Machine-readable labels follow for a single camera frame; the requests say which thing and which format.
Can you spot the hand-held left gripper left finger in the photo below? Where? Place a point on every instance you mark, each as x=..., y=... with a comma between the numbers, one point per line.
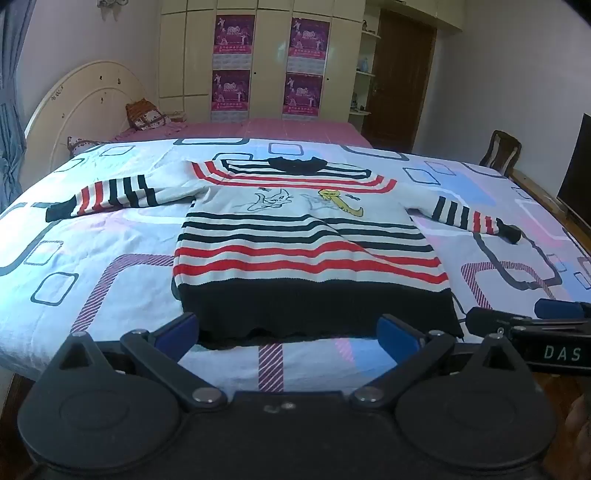
x=178, y=330

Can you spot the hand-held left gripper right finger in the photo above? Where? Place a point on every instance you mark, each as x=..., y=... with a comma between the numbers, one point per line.
x=396, y=334

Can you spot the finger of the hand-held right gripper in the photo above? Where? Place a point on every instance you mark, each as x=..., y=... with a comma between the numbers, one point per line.
x=561, y=308
x=489, y=319

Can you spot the striped knit sweater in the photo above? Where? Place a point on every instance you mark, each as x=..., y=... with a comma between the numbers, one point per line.
x=304, y=249

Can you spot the printed white bed sheet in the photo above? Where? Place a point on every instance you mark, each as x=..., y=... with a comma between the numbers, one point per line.
x=92, y=258

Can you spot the black television screen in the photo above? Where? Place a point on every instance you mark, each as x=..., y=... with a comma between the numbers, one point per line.
x=577, y=170

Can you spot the brown wooden chair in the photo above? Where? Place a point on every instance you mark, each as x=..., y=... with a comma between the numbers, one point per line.
x=498, y=150

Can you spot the small white patterned pillow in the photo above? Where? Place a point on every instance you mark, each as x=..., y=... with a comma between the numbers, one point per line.
x=85, y=145

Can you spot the orange patterned pillow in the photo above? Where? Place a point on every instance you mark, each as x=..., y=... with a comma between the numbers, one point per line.
x=145, y=115

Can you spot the pink bed sheet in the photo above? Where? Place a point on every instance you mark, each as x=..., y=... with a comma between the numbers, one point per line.
x=277, y=129

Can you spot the brown wooden door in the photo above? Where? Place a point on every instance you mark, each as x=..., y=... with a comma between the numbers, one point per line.
x=397, y=87

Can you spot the cream bed headboard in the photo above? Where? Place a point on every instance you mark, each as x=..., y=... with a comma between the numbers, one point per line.
x=78, y=101

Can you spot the cream corner shelf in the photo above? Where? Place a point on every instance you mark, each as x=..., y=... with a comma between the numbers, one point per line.
x=364, y=83

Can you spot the blue bottle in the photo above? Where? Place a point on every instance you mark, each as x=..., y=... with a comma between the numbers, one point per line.
x=366, y=64

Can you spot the blue curtain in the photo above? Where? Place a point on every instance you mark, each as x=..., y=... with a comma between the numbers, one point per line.
x=11, y=115

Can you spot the cream wardrobe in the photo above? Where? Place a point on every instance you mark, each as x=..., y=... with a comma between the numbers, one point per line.
x=268, y=60

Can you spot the purple wall poster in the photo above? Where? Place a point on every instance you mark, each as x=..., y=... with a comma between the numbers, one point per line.
x=309, y=38
x=231, y=94
x=302, y=94
x=234, y=34

